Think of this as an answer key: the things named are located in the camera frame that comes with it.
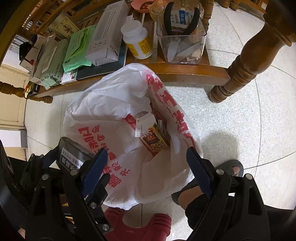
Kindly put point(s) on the white pill bottle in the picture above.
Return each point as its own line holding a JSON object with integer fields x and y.
{"x": 137, "y": 39}

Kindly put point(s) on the person's sandaled foot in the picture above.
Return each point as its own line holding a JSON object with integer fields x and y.
{"x": 195, "y": 188}

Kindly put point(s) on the white red plastic trash bag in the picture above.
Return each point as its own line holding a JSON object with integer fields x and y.
{"x": 104, "y": 116}

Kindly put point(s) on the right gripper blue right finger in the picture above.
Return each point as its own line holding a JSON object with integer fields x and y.
{"x": 200, "y": 170}

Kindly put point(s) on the red cigarette pack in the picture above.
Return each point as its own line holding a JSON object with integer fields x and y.
{"x": 159, "y": 116}

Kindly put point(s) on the black labelled box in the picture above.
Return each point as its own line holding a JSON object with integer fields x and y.
{"x": 71, "y": 155}

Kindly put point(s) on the white router box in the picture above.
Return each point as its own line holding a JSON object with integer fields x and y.
{"x": 105, "y": 43}

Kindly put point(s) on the wooden coffee table frame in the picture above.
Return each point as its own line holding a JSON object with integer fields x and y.
{"x": 24, "y": 18}

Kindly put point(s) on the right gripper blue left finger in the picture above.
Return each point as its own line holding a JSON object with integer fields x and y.
{"x": 94, "y": 171}

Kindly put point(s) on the black handled pliers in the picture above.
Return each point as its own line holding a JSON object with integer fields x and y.
{"x": 181, "y": 17}

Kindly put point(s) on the brown patterned small box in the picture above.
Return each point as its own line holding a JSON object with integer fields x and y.
{"x": 155, "y": 140}

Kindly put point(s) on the clear plastic container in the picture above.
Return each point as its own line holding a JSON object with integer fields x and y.
{"x": 182, "y": 49}

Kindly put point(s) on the green wipes pack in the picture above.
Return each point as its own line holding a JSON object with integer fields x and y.
{"x": 52, "y": 63}

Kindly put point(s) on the light green paper pack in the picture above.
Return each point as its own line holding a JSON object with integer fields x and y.
{"x": 77, "y": 48}

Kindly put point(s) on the blue white small box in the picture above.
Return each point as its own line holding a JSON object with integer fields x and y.
{"x": 143, "y": 124}

